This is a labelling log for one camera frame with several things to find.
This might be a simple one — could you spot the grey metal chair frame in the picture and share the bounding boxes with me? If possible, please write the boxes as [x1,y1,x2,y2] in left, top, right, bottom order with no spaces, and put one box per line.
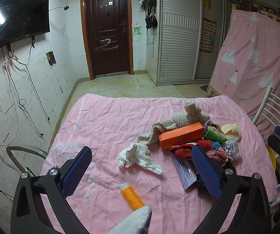
[6,143,48,176]

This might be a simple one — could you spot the cream knit scarf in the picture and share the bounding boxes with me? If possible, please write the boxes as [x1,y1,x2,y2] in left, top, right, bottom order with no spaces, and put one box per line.
[137,101,210,145]

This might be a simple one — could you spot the pink tree-print curtain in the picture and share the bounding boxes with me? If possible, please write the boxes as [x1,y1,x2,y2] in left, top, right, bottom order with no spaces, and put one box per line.
[209,9,280,140]

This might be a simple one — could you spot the white printed wrapper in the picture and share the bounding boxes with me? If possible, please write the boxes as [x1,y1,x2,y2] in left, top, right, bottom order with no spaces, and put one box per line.
[223,138,242,161]

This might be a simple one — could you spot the wall mounted black television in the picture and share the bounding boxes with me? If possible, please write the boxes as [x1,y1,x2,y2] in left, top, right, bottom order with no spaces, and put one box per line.
[0,0,50,48]

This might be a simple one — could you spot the orange cardboard box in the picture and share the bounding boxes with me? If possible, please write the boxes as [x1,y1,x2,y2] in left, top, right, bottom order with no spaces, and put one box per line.
[158,122,205,150]

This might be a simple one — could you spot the red knit sock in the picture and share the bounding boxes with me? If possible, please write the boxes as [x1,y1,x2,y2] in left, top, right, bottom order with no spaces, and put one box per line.
[169,139,212,161]

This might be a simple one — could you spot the yellow trash bucket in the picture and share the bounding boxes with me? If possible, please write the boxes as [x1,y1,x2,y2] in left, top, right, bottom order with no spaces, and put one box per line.
[266,144,277,170]

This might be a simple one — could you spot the white louvered wardrobe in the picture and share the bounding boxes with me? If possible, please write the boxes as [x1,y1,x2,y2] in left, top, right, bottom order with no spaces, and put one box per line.
[146,0,236,85]

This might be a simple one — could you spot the white knit gloved left hand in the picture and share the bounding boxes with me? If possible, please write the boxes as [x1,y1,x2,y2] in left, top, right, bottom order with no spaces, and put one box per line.
[108,206,152,234]

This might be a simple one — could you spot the black wall cables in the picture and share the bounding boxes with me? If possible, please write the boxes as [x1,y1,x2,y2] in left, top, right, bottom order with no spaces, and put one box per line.
[2,36,51,137]

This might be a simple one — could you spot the blue knit sock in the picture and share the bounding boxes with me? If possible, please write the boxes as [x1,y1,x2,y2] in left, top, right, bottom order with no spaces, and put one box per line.
[210,141,222,150]

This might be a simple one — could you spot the dark brown door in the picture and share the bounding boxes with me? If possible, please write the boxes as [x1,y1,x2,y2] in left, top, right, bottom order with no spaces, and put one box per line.
[80,0,134,79]

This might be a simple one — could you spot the pink bed sheet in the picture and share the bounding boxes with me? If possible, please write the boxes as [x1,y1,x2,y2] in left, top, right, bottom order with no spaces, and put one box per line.
[40,93,279,234]

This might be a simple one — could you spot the dark wall sticker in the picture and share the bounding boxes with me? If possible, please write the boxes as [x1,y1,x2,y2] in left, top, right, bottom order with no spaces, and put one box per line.
[46,51,56,66]

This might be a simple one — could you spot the colourful wall poster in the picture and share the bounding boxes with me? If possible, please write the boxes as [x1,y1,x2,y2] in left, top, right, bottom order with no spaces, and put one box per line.
[199,17,217,53]

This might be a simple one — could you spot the hanging black bags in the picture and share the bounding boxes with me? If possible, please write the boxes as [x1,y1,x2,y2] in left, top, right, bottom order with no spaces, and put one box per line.
[139,0,158,29]

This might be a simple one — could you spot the white tissue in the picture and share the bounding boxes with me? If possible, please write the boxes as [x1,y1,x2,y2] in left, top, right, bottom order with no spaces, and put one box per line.
[117,143,165,175]

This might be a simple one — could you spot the orange thread spool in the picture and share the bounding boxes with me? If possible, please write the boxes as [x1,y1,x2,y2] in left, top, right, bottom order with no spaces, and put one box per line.
[119,183,145,211]

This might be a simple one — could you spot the white metal chair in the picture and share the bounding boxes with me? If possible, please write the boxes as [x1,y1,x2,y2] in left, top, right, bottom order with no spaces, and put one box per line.
[252,86,280,127]

